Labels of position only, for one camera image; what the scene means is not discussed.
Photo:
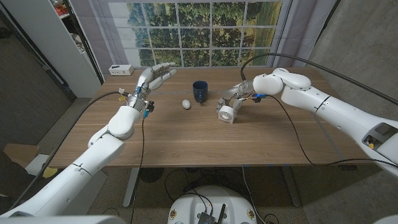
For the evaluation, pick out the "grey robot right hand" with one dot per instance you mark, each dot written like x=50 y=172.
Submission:
x=242 y=88

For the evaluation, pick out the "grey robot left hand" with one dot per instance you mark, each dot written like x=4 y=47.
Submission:
x=149 y=79

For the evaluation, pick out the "white mechanical kitchen timer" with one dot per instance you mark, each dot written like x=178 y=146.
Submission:
x=226 y=114

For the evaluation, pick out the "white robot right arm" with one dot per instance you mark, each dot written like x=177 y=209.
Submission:
x=326 y=105

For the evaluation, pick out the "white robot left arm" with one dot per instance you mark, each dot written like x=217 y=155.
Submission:
x=93 y=161

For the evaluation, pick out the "dark blue ceramic mug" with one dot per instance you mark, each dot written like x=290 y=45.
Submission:
x=200 y=90

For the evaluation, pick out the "white egg-shaped ball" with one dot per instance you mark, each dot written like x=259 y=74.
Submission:
x=186 y=104

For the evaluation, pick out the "white power strip box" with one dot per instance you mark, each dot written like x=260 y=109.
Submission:
x=121 y=70

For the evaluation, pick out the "printed window scene backdrop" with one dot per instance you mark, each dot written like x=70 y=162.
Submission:
x=199 y=34

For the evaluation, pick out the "round black floor fan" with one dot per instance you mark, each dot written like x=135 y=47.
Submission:
x=151 y=175

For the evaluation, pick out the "white table leg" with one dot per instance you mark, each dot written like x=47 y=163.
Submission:
x=130 y=189
x=290 y=186

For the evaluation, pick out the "white cabinet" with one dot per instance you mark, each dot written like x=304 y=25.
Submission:
x=46 y=40

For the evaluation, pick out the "black antenna on torso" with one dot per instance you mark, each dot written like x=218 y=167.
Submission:
x=222 y=213

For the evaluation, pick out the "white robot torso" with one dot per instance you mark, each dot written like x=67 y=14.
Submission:
x=189 y=205

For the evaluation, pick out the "brown cardboard box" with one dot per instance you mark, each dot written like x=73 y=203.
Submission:
x=21 y=154

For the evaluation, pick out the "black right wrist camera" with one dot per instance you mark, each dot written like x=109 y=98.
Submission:
x=256 y=98

